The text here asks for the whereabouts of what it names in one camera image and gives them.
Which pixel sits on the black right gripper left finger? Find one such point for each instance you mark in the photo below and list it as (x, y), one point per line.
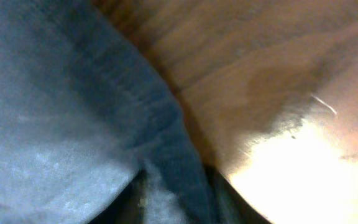
(127, 207)

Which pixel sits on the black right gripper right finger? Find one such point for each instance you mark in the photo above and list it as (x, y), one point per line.
(231, 207)

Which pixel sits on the navy blue shorts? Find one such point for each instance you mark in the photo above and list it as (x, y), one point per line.
(82, 115)

